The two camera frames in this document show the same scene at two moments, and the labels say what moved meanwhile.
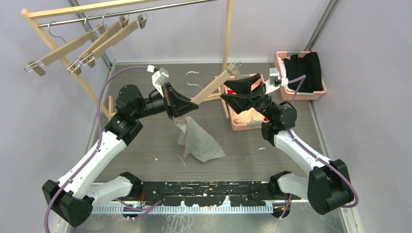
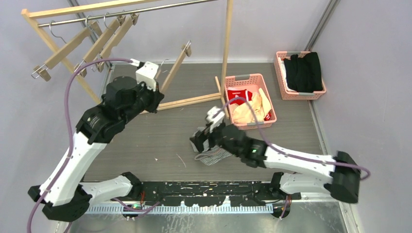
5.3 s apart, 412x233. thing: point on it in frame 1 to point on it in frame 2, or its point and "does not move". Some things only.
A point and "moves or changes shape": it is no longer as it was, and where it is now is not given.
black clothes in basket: x=308 y=65 does not move
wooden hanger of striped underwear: x=233 y=69 to x=186 y=49
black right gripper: x=242 y=101 to x=198 y=139
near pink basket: x=230 y=90 does not move
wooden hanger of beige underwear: x=97 y=52 moves or changes shape
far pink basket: x=287 y=94 does not move
